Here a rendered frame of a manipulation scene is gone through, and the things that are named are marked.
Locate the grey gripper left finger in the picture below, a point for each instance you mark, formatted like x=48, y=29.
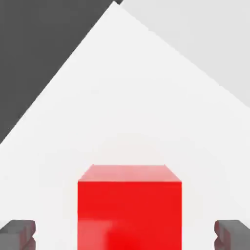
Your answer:
x=15, y=234

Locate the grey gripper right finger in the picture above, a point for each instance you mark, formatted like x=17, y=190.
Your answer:
x=234, y=234

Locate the small red cube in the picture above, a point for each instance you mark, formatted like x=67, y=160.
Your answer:
x=129, y=211

